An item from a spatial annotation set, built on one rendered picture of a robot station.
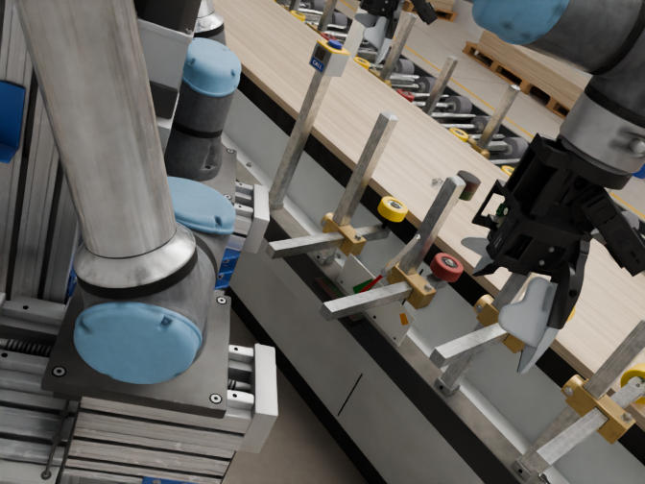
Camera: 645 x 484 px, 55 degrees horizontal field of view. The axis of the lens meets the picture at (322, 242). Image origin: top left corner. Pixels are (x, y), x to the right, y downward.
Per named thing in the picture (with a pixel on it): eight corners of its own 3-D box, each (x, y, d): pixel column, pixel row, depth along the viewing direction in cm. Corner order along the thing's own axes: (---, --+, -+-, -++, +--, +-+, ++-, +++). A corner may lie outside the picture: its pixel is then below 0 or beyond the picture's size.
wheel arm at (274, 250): (271, 262, 151) (275, 249, 149) (263, 254, 153) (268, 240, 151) (386, 240, 181) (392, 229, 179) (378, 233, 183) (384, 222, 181)
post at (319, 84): (271, 210, 188) (323, 74, 164) (262, 201, 190) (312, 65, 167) (282, 209, 191) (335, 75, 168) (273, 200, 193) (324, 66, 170)
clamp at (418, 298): (416, 310, 152) (424, 295, 149) (380, 275, 159) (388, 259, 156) (429, 305, 155) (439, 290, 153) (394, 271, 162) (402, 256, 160)
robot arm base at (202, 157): (139, 167, 116) (150, 121, 111) (150, 133, 128) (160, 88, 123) (218, 188, 120) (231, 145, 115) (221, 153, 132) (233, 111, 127)
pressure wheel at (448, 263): (431, 306, 160) (452, 273, 154) (411, 286, 164) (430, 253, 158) (449, 301, 165) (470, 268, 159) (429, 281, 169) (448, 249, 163)
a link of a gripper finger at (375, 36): (354, 57, 125) (365, 13, 126) (380, 66, 127) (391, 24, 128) (359, 53, 122) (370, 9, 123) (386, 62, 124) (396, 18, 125)
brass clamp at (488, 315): (513, 354, 133) (525, 338, 130) (467, 312, 140) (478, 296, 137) (527, 348, 137) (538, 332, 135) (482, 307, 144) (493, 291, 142)
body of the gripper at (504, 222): (466, 225, 62) (530, 119, 56) (537, 246, 64) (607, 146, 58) (490, 273, 56) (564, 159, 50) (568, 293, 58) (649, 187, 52)
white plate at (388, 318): (397, 347, 157) (414, 319, 152) (335, 280, 170) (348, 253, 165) (398, 346, 157) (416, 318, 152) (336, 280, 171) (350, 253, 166)
